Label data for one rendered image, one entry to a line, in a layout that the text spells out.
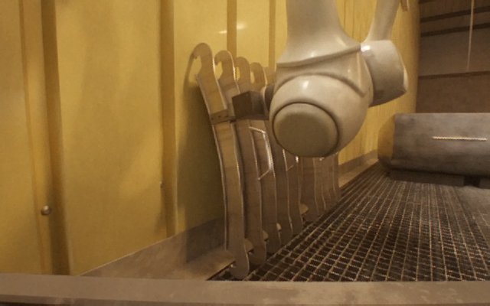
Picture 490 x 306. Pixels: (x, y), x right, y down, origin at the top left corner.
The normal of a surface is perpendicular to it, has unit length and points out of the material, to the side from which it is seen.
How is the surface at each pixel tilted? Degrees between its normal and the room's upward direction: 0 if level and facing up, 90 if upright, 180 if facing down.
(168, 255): 90
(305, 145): 121
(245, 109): 90
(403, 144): 90
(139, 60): 90
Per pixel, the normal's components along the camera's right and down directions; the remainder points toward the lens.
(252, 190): -0.60, 0.08
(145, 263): 0.80, 0.07
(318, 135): -0.50, 0.58
